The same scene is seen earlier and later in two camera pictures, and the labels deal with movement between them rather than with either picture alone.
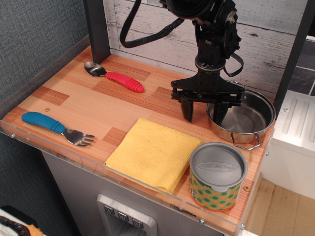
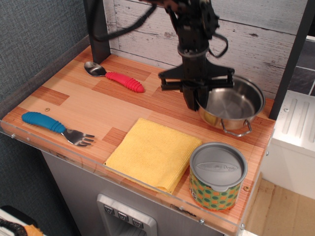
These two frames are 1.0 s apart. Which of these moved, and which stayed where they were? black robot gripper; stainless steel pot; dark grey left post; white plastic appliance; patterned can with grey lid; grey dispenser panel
Moved: stainless steel pot; black robot gripper
Stayed: dark grey left post; patterned can with grey lid; grey dispenser panel; white plastic appliance
